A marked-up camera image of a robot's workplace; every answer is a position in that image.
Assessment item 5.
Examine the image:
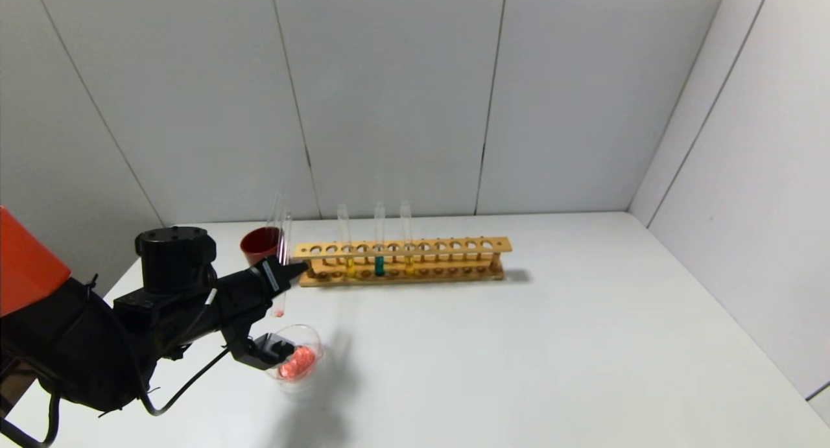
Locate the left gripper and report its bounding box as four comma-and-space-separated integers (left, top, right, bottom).
215, 255, 309, 327

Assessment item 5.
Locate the test tube with red pigment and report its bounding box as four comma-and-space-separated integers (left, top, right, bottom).
272, 211, 294, 319

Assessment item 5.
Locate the test tube with yellow pigment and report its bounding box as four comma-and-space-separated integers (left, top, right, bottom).
400, 201, 416, 275
338, 204, 357, 278

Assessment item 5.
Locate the test tube with green pigment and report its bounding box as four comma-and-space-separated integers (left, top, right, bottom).
374, 202, 386, 277

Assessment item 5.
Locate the wooden test tube rack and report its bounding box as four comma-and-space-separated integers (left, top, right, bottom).
295, 237, 513, 288

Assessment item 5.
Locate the dark red plastic cup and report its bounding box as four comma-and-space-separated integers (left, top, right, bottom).
241, 227, 286, 267

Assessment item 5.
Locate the clear glass beaker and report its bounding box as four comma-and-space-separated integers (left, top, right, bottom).
266, 324, 326, 397

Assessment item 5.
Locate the black camera cable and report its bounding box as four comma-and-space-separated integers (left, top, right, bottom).
139, 348, 229, 416

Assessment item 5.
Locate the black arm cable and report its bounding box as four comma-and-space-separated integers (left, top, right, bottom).
0, 396, 60, 448

